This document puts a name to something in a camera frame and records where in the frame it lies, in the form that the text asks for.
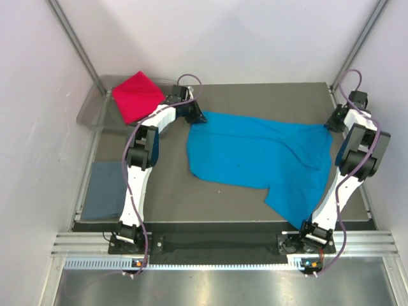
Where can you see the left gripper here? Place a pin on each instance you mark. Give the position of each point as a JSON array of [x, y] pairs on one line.
[[197, 116]]

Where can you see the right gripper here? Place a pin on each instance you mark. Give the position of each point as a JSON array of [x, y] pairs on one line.
[[331, 125]]

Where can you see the bright blue t-shirt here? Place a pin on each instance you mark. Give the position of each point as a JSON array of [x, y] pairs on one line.
[[291, 161]]

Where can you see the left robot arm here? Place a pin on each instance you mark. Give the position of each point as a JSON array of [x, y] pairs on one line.
[[140, 155]]

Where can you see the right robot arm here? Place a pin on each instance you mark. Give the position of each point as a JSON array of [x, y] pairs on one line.
[[358, 158]]

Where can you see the folded red t-shirt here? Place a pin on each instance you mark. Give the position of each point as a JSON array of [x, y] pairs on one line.
[[137, 97]]

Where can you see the clear grey plastic bin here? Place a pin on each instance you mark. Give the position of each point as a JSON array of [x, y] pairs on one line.
[[99, 112]]

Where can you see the folded dark blue t-shirt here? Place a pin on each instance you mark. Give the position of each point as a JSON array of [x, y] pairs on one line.
[[106, 192]]

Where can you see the right corner aluminium post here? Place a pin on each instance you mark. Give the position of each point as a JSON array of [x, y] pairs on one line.
[[363, 35]]

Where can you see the corner aluminium post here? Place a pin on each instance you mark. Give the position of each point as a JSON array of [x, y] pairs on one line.
[[72, 37], [363, 35]]

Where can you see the aluminium rail frame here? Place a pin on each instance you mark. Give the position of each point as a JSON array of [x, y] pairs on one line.
[[349, 244]]

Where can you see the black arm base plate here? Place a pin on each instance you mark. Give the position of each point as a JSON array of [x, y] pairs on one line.
[[164, 243]]

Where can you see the left corner aluminium post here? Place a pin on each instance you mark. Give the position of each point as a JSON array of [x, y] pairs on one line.
[[72, 37]]

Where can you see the slotted cable duct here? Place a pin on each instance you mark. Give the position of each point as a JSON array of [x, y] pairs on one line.
[[133, 264]]

